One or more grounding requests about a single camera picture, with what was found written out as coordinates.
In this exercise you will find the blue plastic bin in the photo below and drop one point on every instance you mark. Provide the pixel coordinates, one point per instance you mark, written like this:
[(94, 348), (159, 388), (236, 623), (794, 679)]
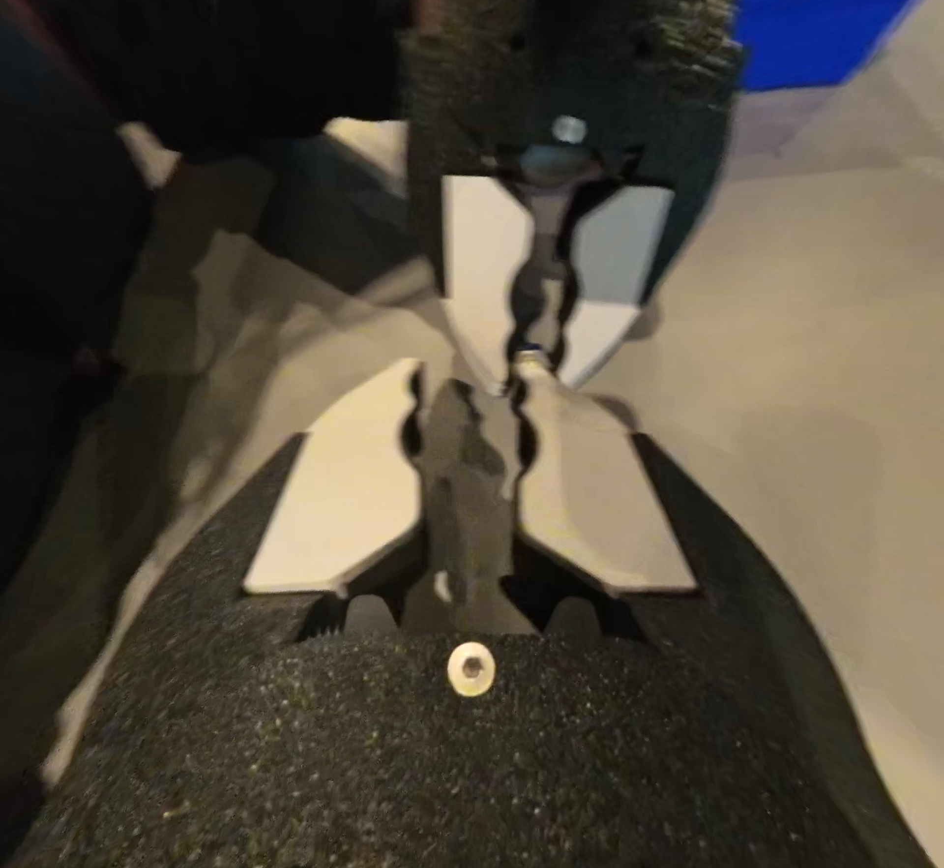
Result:
[(826, 27)]

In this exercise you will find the steel hex bolt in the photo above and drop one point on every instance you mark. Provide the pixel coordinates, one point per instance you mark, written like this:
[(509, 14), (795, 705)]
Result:
[(532, 357)]

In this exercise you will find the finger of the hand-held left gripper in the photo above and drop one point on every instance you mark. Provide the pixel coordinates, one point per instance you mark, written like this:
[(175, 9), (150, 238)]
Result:
[(479, 256), (619, 270)]

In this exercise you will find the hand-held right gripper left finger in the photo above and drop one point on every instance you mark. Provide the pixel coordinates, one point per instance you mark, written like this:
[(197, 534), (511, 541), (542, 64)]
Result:
[(339, 499)]

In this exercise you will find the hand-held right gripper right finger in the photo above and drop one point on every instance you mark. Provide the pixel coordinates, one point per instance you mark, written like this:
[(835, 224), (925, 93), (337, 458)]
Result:
[(605, 506)]

